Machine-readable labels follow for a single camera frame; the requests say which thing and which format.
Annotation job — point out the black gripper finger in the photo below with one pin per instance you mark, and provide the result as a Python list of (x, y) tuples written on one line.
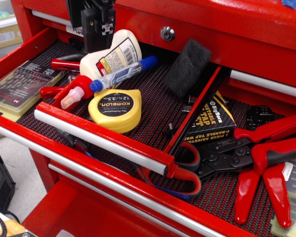
[(97, 39)]

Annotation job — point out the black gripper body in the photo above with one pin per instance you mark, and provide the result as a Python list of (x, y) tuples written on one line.
[(81, 10)]

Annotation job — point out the blue dry erase marker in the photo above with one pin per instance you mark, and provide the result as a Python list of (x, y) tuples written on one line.
[(123, 74)]

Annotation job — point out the black foam block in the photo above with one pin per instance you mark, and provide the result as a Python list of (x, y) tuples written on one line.
[(187, 68)]

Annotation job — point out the red upper sliding drawer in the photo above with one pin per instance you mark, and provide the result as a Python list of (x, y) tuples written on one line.
[(163, 126)]

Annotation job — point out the red lower wide drawer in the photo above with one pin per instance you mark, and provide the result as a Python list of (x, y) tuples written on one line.
[(88, 198)]

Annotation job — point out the white Markers label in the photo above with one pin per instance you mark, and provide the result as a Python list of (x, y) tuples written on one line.
[(75, 31)]

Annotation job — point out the white glue bottle red cap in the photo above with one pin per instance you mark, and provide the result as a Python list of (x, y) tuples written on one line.
[(124, 51)]

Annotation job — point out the silver cabinet lock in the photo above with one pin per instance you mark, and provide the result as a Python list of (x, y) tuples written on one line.
[(167, 33)]

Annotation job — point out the cardboard box on shelf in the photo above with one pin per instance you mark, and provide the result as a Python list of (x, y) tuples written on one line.
[(10, 35)]

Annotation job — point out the yellow Komelon tape measure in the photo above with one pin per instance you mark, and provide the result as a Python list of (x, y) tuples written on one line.
[(116, 109)]

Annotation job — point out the red tool cabinet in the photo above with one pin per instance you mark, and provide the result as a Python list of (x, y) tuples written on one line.
[(257, 37)]

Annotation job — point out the drill bit set case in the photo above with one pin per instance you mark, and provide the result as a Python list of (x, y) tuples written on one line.
[(20, 89)]

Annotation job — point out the black yellow tap wrench box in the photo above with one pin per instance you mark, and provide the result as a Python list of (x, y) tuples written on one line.
[(214, 122)]

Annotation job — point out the red black crimping tool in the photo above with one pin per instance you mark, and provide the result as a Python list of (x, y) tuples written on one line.
[(268, 145)]

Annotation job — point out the clear plastic bit case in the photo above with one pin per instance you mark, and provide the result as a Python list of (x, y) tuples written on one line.
[(290, 178)]

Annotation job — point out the red handled tool at back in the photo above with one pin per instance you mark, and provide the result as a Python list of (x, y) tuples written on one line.
[(71, 63)]

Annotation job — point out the red handled scissors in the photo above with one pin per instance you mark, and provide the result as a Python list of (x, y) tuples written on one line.
[(184, 172)]

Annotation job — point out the red handled pliers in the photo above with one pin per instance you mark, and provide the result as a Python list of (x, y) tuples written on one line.
[(275, 185)]

